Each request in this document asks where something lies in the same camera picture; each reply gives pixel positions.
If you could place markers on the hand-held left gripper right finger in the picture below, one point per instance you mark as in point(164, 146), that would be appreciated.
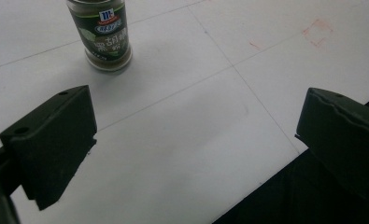
point(344, 140)

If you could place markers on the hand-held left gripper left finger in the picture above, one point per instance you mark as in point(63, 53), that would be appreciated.
point(49, 146)

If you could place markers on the glass pepper spice jar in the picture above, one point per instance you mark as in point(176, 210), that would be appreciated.
point(106, 35)

